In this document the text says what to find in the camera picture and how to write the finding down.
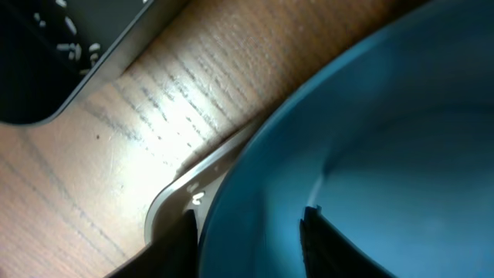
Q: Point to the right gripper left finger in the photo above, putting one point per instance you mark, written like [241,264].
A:
[172,255]

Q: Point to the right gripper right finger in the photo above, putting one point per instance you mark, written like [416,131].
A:
[327,253]

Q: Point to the dark blue plate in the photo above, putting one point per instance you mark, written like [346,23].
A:
[393,140]

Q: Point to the brown serving tray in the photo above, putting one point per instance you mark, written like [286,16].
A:
[196,188]

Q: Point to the black plastic tray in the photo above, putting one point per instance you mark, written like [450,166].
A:
[38,82]

